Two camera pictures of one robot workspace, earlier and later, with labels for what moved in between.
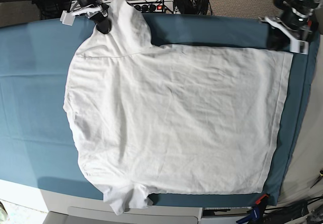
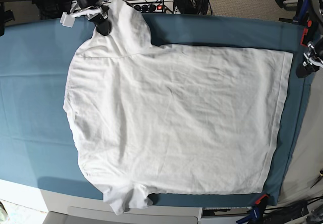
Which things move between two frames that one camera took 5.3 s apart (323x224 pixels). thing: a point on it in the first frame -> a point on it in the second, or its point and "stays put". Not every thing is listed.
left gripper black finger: [276, 40] -> [305, 69]
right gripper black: [103, 26] stays put
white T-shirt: [153, 119] stays put
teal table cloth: [38, 150] stays put
